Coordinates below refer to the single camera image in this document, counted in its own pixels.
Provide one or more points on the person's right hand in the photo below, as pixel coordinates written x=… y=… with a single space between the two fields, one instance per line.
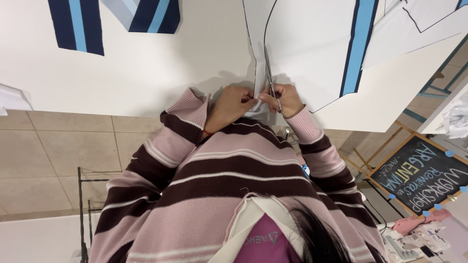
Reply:
x=289 y=100

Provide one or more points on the person's left hand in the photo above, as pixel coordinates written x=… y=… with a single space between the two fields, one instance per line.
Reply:
x=228 y=111

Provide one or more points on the silver metal scissors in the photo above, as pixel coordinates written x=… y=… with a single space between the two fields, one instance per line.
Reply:
x=271 y=86

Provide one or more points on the white fabric with blue stripe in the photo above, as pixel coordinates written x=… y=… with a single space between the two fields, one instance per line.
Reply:
x=307 y=47

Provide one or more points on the pink brown striped sweater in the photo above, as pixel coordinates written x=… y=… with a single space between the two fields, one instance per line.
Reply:
x=226 y=190

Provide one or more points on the folded navy grey striped fabric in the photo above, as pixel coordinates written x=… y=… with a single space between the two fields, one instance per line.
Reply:
x=146 y=14

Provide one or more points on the purple shirt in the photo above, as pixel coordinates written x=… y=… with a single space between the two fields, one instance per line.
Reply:
x=261 y=241

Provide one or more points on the white paper pattern sheets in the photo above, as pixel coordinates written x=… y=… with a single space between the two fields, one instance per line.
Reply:
x=413 y=29

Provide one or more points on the black chalkboard sign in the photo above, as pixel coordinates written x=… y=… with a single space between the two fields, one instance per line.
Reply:
x=420 y=175

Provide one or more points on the crumpled white cloth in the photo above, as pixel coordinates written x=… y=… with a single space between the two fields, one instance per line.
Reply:
x=457 y=118

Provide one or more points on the pink cloth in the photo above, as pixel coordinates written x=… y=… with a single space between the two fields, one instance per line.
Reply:
x=409 y=222

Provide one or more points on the navy light-blue striped fabric piece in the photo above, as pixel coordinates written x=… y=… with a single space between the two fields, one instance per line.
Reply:
x=77 y=25

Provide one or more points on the black metal rack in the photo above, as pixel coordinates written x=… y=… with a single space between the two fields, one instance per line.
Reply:
x=86 y=215

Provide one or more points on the white overlock sewing machine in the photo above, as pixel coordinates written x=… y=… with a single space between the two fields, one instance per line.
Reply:
x=413 y=243

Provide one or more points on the white fabric scrap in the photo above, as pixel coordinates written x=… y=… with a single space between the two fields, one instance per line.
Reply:
x=12 y=100

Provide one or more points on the wooden easel frame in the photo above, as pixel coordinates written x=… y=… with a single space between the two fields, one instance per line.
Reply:
x=365 y=155

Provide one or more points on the teal metal table frame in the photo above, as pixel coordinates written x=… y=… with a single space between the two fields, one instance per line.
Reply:
x=437 y=89

